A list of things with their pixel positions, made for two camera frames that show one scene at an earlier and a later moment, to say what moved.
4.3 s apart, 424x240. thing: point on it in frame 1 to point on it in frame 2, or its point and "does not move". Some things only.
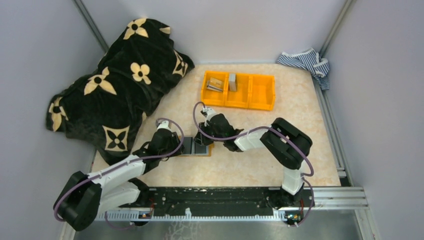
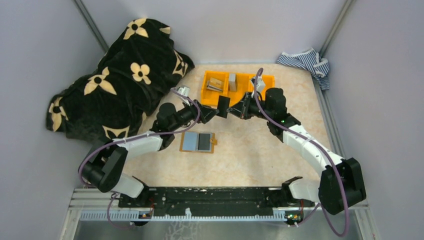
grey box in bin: (232, 82) does not move
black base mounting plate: (214, 199) does not move
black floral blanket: (104, 108) does not move
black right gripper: (205, 133) to (245, 108)
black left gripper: (177, 144) to (204, 114)
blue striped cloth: (311, 59) does not move
